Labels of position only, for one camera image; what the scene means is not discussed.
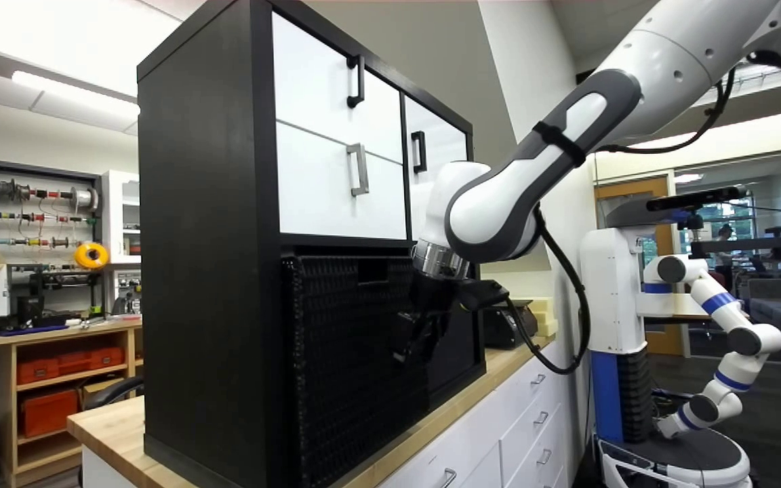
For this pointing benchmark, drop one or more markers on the wooden workbench with shelves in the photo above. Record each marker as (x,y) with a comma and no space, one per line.
(6,362)

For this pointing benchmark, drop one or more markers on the small red storage bin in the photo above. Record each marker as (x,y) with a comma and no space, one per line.
(47,409)

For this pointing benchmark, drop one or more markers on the black cabinet shelf unit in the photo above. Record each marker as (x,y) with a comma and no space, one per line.
(200,272)

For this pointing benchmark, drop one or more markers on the black device on counter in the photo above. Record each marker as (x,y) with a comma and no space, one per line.
(497,331)

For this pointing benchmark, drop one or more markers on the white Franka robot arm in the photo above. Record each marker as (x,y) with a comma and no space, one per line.
(663,62)

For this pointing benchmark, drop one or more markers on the white wall cabinet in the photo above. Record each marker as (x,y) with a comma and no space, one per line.
(123,218)

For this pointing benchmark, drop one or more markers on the black benchtop machine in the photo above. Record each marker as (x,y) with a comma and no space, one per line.
(51,293)

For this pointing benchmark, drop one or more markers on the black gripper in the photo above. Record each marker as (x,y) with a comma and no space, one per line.
(435,302)

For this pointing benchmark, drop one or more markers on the white base cabinet with drawers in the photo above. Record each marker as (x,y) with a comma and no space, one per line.
(526,416)

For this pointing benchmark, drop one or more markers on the yellow spool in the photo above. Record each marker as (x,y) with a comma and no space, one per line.
(89,256)

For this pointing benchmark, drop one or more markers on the black woven basket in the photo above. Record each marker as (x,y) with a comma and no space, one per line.
(344,379)

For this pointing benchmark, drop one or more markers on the white and blue mobile robot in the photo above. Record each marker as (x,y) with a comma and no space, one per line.
(607,287)

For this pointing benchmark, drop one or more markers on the grey wall tool rack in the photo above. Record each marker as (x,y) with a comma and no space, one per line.
(38,211)

